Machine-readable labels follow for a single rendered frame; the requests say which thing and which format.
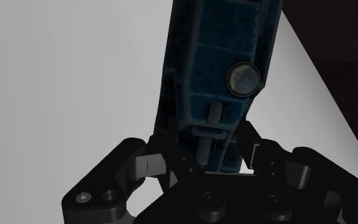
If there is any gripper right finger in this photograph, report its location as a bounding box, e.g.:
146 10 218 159
233 120 358 224

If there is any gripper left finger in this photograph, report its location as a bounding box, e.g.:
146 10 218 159
61 117 195 224

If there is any dark blue handheld tool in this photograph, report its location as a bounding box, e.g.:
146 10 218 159
152 0 284 174

